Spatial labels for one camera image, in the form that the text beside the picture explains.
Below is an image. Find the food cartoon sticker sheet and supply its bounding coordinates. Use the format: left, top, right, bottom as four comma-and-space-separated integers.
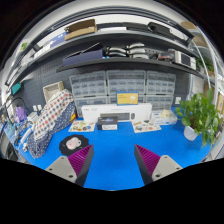
68, 120, 97, 133

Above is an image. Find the small black cardboard box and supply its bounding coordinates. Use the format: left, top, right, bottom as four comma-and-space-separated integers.
96, 115, 119, 131

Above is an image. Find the white woven basket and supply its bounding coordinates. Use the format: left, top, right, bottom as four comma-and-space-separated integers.
42, 80, 65, 103

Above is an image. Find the white keyboard packaging box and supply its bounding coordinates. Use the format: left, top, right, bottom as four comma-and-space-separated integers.
81, 103, 153, 124

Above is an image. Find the pink computer mouse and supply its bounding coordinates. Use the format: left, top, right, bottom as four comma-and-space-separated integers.
65, 137, 82, 150

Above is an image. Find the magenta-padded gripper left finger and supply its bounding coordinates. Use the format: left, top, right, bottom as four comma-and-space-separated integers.
44, 144, 95, 187

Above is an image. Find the white blue glove box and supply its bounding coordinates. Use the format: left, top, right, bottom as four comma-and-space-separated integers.
150, 109, 179, 127

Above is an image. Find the red blue checkered cloth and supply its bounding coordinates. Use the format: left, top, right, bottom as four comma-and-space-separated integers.
33, 88, 75, 141

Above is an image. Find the dark wall shelf unit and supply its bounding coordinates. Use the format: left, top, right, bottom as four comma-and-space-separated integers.
4, 6, 214, 81

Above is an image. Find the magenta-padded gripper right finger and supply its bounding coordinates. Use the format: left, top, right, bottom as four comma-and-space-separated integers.
133, 144, 183, 185

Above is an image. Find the grey drawer cabinet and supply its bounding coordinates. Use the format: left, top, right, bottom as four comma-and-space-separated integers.
107, 94, 147, 105
106, 69, 147, 96
69, 71, 107, 98
73, 96, 109, 118
145, 94, 176, 112
145, 70, 177, 97

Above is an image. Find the green plant in white pot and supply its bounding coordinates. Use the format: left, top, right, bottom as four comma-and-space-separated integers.
175, 88, 221, 148

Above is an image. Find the navy polka-dot cloth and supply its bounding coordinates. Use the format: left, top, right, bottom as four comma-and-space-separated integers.
26, 101, 77, 159

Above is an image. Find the black scalloped mouse pad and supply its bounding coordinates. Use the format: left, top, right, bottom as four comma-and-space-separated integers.
58, 134, 90, 157

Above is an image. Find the yellow sign card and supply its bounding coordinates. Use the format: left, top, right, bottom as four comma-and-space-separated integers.
116, 91, 140, 106

